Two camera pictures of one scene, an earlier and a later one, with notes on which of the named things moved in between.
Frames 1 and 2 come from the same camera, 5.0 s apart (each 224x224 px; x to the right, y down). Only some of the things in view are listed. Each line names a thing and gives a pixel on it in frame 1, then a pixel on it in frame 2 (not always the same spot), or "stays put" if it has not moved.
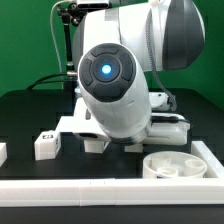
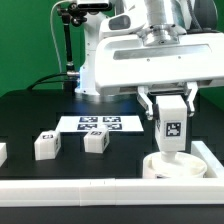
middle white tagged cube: (94, 146) stays put
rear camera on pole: (93, 4) stays put
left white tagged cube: (47, 145) stays put
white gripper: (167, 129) → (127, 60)
